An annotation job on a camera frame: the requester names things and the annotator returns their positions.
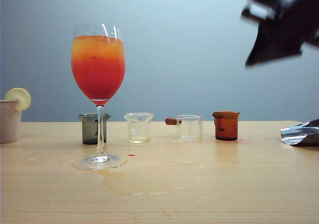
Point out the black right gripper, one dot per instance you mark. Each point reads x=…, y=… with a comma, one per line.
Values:
x=299, y=15

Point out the amber plastic measuring cup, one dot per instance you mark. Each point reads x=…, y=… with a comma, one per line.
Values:
x=225, y=128

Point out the clear measuring cup yellow residue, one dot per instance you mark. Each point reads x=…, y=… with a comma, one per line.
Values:
x=138, y=129

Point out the grey smoked measuring cup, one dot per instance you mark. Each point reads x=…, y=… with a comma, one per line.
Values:
x=88, y=129

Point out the white paper cup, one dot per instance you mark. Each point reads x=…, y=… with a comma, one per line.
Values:
x=8, y=122

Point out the stainless steel scoop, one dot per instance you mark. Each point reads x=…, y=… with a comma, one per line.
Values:
x=301, y=133

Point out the stemmed wine glass with drink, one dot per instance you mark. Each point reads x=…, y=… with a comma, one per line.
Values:
x=98, y=69

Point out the lemon slice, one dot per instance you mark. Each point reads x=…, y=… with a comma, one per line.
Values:
x=20, y=98

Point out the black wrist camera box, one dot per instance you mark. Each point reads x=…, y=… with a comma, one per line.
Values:
x=261, y=6

